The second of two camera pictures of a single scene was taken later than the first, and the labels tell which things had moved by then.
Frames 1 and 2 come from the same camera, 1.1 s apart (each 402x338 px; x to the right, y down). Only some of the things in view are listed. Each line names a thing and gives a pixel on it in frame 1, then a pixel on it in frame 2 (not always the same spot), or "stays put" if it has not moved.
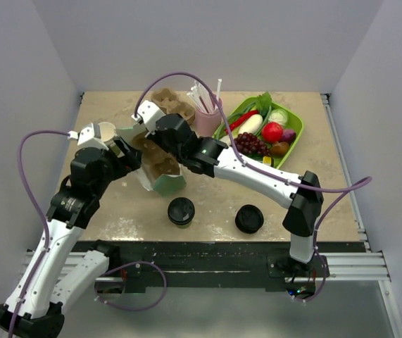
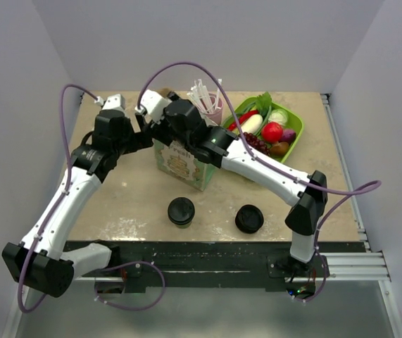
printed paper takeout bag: [163, 186] -> [174, 160]
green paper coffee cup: [185, 226] stays put
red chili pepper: [241, 118] stays put
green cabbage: [279, 115] stays put
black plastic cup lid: [181, 210] stays put
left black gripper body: [115, 166] -> [132, 141]
